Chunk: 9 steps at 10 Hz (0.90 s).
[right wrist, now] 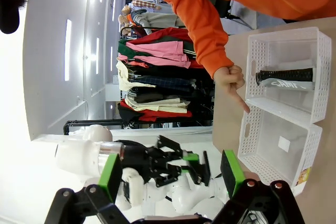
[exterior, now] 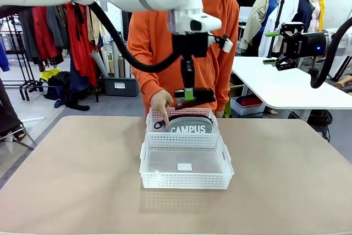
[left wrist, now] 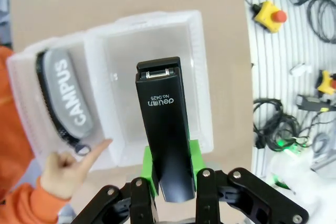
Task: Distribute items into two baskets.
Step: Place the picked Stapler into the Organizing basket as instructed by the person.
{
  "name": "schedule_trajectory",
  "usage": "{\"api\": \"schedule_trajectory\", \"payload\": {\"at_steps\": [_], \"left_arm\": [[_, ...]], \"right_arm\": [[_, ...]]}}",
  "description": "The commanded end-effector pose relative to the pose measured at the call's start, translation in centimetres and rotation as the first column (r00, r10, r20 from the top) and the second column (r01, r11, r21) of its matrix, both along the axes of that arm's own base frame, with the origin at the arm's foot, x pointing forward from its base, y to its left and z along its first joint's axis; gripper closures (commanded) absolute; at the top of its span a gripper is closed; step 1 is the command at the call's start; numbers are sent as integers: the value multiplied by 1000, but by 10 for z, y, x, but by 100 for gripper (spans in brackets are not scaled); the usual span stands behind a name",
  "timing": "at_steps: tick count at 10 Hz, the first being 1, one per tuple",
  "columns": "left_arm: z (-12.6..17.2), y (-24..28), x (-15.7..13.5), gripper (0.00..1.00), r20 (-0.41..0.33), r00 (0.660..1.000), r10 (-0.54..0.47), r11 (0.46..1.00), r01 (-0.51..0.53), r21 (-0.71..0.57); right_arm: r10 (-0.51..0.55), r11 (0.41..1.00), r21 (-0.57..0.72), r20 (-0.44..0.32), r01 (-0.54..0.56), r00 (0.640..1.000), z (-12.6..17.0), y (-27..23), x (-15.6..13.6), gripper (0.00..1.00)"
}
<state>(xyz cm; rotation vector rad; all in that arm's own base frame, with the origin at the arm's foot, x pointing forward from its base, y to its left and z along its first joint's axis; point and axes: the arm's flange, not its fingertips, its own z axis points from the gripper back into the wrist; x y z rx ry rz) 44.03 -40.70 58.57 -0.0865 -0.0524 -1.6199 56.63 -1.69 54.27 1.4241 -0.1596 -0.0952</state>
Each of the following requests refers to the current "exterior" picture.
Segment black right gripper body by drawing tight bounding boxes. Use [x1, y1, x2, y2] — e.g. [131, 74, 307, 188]
[291, 31, 329, 58]

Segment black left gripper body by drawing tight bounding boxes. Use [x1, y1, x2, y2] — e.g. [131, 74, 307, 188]
[172, 32, 208, 57]

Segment black stapler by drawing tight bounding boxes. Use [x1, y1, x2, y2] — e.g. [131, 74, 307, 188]
[174, 88, 217, 109]

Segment grey CAMPUS pencil case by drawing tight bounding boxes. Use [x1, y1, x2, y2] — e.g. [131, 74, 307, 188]
[153, 115, 214, 134]

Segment person's right forearm orange sleeve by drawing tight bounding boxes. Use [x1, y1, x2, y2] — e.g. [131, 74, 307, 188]
[134, 72, 166, 106]

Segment person's right hand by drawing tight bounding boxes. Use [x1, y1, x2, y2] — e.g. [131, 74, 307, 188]
[150, 89, 174, 133]

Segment white hanging shirt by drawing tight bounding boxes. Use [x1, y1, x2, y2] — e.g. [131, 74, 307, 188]
[260, 0, 300, 58]

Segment pale pink garment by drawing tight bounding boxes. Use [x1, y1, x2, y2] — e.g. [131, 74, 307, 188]
[307, 0, 321, 32]

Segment white work table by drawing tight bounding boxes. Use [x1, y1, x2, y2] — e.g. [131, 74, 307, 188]
[230, 56, 352, 122]

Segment yellow hanging garment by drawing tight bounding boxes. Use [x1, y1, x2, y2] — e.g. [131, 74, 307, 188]
[317, 0, 327, 32]

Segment person in orange hoodie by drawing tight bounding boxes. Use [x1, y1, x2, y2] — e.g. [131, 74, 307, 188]
[126, 0, 240, 118]

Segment mannequin in beige coat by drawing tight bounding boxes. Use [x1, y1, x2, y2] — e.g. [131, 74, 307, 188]
[239, 0, 289, 51]

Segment white perforated plastic basket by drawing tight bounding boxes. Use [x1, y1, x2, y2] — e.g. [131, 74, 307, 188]
[145, 107, 220, 135]
[139, 133, 235, 190]

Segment beige mannequin limb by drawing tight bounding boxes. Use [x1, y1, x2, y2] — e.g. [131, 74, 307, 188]
[334, 74, 352, 92]

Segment clear box with red contents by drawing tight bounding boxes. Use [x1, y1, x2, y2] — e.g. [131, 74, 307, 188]
[230, 95, 266, 116]

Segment brown cardboard tube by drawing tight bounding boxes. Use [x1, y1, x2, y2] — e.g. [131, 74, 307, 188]
[118, 54, 126, 78]

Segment grey storage bin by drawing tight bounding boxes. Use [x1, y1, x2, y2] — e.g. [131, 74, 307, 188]
[103, 76, 140, 97]

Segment tall white paper tube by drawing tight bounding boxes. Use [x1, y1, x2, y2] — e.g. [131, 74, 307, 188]
[111, 41, 122, 78]

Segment grey paper roll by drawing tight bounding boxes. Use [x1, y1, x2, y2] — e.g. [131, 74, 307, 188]
[90, 50, 109, 78]

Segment beige hanging garment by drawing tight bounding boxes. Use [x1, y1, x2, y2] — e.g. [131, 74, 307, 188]
[87, 6, 107, 46]

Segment long red dress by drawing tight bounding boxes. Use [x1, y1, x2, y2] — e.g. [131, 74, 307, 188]
[64, 2, 97, 86]

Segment black clothes pile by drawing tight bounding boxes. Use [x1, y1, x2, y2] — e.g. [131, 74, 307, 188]
[43, 71, 91, 111]

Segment yellow cloth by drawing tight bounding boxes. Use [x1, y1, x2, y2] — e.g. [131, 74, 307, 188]
[40, 68, 61, 81]

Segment grey hanging garment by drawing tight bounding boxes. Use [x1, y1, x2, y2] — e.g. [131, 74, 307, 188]
[46, 6, 69, 50]

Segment red jacket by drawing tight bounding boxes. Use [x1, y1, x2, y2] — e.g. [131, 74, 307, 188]
[32, 6, 59, 61]

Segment black metal clothes rack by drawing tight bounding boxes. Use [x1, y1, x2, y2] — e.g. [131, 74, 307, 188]
[0, 14, 100, 102]

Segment white plastic pipe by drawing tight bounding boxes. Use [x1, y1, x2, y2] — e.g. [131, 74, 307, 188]
[20, 116, 45, 123]

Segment dark hanging garment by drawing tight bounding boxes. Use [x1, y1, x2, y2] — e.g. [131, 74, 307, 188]
[18, 8, 39, 59]

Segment blue hanging garment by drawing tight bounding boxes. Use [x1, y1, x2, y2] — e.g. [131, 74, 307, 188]
[0, 41, 10, 73]

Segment seated person's dark trousers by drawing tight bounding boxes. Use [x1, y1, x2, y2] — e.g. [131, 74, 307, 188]
[0, 78, 27, 141]

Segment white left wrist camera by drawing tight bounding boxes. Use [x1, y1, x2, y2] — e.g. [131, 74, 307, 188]
[175, 10, 223, 34]

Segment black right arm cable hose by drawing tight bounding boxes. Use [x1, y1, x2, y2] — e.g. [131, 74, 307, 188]
[309, 16, 352, 89]

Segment white left camera cable plug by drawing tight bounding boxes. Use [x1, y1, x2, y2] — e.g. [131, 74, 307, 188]
[208, 34, 234, 53]

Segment black cable bundle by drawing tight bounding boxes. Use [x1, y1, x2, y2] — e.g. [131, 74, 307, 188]
[309, 110, 334, 140]

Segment metal chair frame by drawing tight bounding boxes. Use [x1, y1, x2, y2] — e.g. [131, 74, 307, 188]
[0, 124, 38, 150]

